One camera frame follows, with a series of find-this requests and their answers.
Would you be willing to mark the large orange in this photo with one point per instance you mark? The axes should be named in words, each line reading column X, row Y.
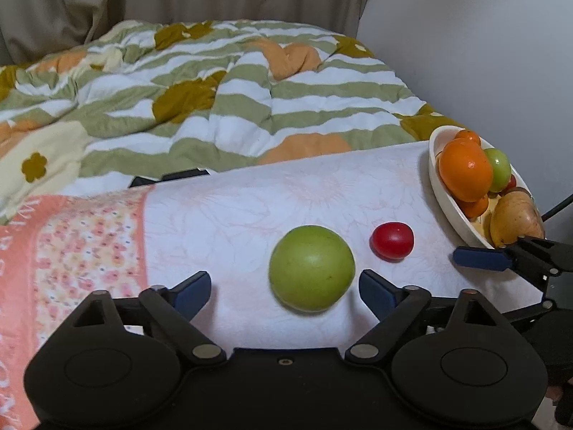
column 464, row 170

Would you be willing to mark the cream oval bowl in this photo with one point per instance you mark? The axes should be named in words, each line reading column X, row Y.
column 447, row 212

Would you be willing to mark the pink floral cloth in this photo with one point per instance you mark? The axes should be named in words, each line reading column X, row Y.
column 224, row 224

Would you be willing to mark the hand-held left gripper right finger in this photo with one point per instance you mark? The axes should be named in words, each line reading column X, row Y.
column 376, row 293

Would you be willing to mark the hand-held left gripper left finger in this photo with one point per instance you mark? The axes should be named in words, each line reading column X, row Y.
column 193, row 293

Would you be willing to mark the red cherry tomato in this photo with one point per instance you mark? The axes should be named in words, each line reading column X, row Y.
column 392, row 240
column 511, row 182

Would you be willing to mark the small green tomato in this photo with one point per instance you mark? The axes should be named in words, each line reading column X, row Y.
column 500, row 170

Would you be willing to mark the green striped flower quilt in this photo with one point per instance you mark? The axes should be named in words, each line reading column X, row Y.
column 201, row 98

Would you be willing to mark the orange with smooth skin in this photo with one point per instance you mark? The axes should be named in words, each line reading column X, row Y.
column 468, row 136

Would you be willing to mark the small orange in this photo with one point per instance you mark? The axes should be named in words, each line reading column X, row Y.
column 475, row 207

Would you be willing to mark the black flat object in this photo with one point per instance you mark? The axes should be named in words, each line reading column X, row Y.
column 172, row 177

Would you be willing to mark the green apple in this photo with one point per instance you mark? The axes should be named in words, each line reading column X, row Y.
column 312, row 268

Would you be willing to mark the red apple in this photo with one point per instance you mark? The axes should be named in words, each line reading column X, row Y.
column 515, row 219

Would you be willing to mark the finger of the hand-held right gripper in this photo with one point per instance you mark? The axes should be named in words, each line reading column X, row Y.
column 481, row 257

